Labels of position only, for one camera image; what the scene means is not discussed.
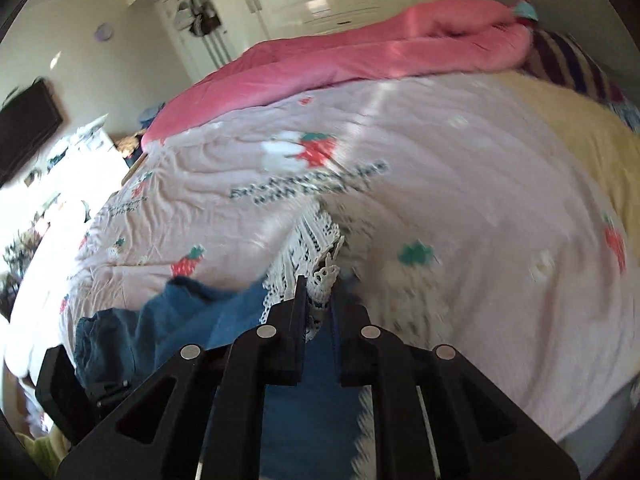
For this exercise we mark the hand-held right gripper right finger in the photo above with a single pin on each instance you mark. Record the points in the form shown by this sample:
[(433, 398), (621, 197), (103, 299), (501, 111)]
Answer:
[(355, 355)]

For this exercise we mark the pink strawberry printed blanket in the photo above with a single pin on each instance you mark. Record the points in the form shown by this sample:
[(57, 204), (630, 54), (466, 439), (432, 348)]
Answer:
[(450, 185)]

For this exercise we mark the purple round wall clock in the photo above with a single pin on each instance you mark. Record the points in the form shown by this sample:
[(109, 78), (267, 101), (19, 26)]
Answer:
[(104, 32)]

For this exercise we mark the pink quilt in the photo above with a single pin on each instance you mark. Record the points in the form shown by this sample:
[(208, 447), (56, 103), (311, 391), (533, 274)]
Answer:
[(350, 55)]

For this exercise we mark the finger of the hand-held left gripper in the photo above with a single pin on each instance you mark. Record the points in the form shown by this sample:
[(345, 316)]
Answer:
[(115, 392)]

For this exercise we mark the yellow blanket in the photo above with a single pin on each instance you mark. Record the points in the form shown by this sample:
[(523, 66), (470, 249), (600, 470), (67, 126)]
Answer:
[(590, 140)]

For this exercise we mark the hanging bags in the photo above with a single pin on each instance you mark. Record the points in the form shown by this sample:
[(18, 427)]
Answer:
[(200, 17)]

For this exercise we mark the white door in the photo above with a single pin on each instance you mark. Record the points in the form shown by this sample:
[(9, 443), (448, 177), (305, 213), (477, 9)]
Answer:
[(197, 55)]

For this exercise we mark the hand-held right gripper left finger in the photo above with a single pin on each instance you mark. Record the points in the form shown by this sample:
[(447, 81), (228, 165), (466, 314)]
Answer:
[(292, 345)]

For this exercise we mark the grey headboard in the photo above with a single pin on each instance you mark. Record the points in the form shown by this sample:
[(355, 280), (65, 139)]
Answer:
[(560, 10)]

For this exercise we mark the striped pillow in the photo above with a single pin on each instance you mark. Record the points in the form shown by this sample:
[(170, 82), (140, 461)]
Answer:
[(565, 62)]

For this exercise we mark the blue container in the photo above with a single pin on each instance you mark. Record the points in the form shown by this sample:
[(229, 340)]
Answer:
[(151, 116)]

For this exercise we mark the white desk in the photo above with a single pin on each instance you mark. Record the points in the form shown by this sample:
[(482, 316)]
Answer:
[(95, 160)]

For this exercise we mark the brown patterned cloth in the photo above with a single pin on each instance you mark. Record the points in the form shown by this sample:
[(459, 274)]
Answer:
[(130, 146)]

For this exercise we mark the teal small cloth item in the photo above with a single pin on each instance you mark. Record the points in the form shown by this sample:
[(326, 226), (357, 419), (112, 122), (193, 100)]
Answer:
[(524, 10)]

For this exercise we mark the blue denim pants lace trim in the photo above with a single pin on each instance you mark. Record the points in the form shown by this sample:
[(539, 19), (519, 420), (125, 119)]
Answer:
[(200, 320)]

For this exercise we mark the black wall television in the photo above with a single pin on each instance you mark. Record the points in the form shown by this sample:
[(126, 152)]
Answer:
[(27, 130)]

